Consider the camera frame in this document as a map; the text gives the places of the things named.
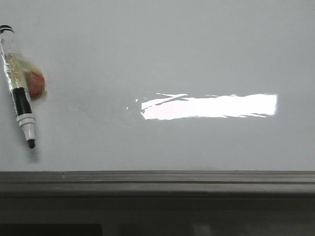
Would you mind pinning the black and white whiteboard marker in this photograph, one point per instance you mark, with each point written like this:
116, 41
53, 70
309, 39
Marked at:
17, 83

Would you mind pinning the grey aluminium whiteboard frame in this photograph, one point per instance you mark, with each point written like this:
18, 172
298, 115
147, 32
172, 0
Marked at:
157, 203

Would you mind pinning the red magnet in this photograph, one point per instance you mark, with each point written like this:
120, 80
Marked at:
34, 77

